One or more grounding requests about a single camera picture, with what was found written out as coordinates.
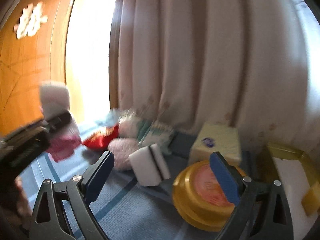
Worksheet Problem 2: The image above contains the yellow sponge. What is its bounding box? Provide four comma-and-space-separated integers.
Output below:
301, 181, 320, 217

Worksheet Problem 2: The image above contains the pink fluffy cloth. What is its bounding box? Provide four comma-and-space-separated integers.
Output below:
46, 119, 81, 162

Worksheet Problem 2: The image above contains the white towel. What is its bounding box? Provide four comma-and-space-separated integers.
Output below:
39, 81, 70, 120

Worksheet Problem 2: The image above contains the red fabric pouch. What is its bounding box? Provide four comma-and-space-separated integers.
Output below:
81, 124, 119, 151

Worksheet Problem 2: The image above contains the pink flower cloth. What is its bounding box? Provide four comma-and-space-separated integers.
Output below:
108, 138, 139, 171

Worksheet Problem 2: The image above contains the white melamine sponge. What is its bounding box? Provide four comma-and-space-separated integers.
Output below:
129, 144, 171, 187

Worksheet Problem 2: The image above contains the gold tray box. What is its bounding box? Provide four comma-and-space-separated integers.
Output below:
256, 142, 319, 239

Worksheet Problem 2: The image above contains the round gold pink tin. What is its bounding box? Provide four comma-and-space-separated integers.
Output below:
172, 160, 234, 232

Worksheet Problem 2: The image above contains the blue plaid tablecloth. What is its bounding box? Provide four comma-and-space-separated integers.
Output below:
21, 133, 217, 239

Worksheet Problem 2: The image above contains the yellow tissue pack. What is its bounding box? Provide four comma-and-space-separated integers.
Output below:
188, 123, 242, 166

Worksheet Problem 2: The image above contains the clear plastic wrapper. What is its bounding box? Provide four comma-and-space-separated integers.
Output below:
97, 108, 140, 127

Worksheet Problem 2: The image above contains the wooden door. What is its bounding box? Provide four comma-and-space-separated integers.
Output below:
0, 0, 118, 136

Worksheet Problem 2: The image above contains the green patterned tissue pack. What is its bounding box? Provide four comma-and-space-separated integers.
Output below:
138, 121, 175, 155

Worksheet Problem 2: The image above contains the pink floral curtain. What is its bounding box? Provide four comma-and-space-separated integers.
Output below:
109, 0, 319, 157

